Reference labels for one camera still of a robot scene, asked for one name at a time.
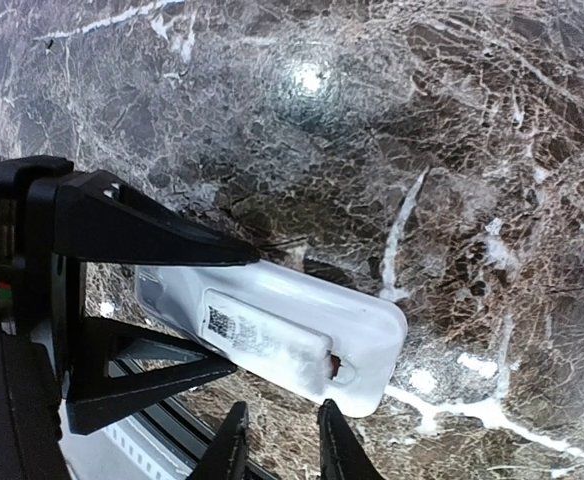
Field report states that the white battery cover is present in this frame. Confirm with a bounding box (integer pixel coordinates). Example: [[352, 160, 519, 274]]
[[200, 289, 332, 399]]

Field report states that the white slotted cable duct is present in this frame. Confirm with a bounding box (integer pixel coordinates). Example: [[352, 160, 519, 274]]
[[103, 424, 189, 480]]

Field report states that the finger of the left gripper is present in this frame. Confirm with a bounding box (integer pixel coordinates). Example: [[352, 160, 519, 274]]
[[66, 317, 236, 434]]

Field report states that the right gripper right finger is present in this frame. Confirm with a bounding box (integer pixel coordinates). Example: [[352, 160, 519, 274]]
[[318, 399, 383, 480]]

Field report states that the black front rail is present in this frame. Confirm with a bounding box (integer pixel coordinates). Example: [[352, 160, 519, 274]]
[[111, 349, 283, 480]]

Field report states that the white remote control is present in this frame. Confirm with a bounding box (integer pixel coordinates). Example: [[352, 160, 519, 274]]
[[135, 261, 407, 418]]

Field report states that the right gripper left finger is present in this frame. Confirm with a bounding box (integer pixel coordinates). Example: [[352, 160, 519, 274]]
[[187, 401, 250, 480]]

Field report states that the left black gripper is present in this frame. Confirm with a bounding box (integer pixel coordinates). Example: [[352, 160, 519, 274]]
[[0, 156, 260, 380]]

